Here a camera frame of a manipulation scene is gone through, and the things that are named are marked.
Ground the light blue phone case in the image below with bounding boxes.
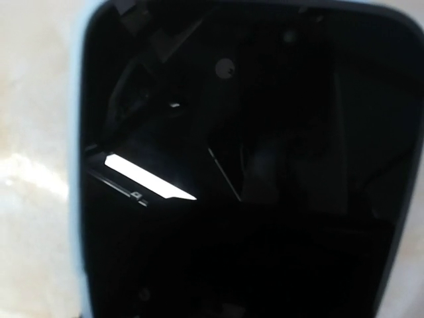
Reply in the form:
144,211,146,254
68,0,424,318

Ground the black phone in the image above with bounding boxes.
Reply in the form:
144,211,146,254
78,0,424,318

